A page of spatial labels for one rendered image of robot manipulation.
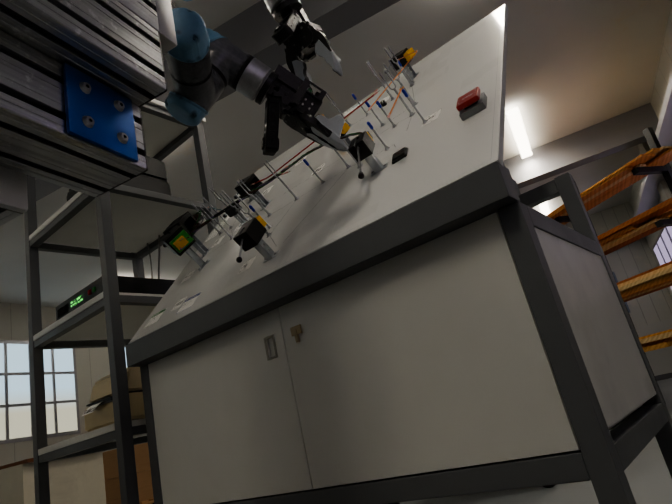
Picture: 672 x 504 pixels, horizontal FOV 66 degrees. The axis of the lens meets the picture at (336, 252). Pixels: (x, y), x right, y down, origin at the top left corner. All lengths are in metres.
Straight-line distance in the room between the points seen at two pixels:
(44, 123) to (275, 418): 0.84
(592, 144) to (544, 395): 5.85
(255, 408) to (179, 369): 0.31
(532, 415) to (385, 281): 0.35
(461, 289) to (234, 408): 0.65
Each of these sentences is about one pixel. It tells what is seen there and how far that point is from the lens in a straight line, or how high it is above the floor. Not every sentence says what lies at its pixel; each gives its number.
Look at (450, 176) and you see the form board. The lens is 0.97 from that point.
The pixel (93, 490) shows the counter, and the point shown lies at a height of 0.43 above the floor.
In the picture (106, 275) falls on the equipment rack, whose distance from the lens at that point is 1.76.
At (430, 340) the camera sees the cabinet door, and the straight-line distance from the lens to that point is 0.97.
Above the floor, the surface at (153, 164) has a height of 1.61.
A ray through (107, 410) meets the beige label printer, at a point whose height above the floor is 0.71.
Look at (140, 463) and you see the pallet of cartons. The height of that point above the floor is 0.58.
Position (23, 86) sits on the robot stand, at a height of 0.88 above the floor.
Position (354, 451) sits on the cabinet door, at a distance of 1.10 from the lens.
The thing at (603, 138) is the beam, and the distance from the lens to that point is 6.67.
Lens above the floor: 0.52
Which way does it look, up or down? 18 degrees up
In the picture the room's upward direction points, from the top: 13 degrees counter-clockwise
